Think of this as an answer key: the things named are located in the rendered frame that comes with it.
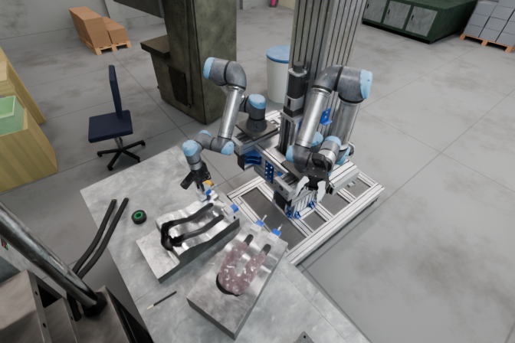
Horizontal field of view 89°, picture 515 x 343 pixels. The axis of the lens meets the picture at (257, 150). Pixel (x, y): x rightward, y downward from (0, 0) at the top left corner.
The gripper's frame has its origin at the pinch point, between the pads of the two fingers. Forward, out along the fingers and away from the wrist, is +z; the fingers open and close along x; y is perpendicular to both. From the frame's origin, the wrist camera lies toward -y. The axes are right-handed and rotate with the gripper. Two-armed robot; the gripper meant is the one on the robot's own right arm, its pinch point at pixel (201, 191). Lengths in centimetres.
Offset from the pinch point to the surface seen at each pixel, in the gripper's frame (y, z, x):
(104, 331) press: -70, 14, -26
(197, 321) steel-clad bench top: -38, 16, -50
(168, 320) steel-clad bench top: -47, 15, -41
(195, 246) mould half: -20.1, 5.0, -25.1
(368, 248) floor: 103, 108, -68
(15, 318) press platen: -75, -37, -35
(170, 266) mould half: -34.6, 8.2, -23.4
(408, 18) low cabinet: 663, 85, 174
